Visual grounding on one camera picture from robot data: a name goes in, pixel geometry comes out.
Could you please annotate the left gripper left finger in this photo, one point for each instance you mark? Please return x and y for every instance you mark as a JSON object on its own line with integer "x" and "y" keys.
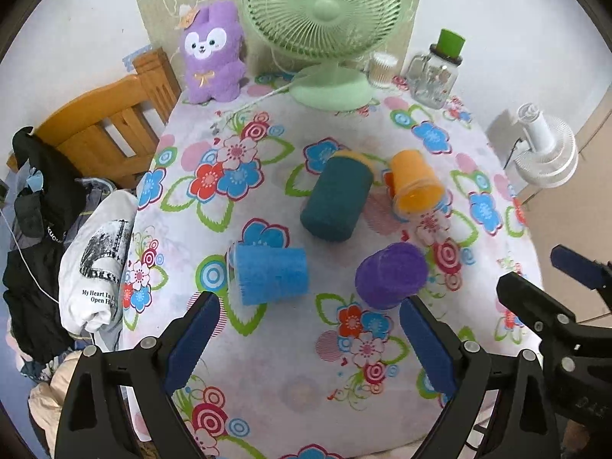
{"x": 94, "y": 423}

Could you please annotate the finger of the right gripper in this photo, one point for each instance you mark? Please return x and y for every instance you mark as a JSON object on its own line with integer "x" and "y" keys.
{"x": 591, "y": 274}
{"x": 545, "y": 316}

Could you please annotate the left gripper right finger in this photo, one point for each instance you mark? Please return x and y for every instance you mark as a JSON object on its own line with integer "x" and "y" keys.
{"x": 523, "y": 423}

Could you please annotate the purple plastic cup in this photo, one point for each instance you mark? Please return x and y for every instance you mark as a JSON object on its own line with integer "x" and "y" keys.
{"x": 386, "y": 278}

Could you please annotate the orange plastic cup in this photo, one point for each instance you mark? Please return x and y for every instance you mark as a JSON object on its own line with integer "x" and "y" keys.
{"x": 415, "y": 184}

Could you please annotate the blue plastic cup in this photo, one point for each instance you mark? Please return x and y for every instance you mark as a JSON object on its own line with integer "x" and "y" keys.
{"x": 263, "y": 275}

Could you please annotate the dark teal cup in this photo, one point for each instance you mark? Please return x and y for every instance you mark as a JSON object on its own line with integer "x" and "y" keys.
{"x": 338, "y": 197}

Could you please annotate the green cup on jar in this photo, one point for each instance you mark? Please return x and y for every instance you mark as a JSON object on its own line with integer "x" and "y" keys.
{"x": 450, "y": 44}

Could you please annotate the white circulator fan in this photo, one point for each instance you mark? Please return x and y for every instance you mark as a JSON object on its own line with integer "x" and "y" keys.
{"x": 546, "y": 153}

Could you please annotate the white printed t-shirt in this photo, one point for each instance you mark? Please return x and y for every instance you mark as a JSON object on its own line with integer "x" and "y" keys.
{"x": 91, "y": 271}

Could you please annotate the black jacket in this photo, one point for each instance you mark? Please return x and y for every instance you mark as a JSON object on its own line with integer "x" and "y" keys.
{"x": 45, "y": 211}

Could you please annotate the glass mason jar mug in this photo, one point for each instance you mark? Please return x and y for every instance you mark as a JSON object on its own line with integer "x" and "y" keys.
{"x": 431, "y": 77}

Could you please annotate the floral tablecloth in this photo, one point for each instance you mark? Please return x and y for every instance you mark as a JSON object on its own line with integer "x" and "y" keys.
{"x": 272, "y": 206}

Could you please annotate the wooden chair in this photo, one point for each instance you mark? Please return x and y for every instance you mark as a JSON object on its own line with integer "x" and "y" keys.
{"x": 109, "y": 131}

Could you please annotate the cotton swab container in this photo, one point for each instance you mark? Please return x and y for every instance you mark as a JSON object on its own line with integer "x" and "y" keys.
{"x": 381, "y": 69}

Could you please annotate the green desk fan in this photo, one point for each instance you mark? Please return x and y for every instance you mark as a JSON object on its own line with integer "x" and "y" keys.
{"x": 325, "y": 34}

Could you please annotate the purple plush rabbit toy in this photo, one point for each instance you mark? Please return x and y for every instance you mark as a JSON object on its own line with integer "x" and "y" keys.
{"x": 211, "y": 45}

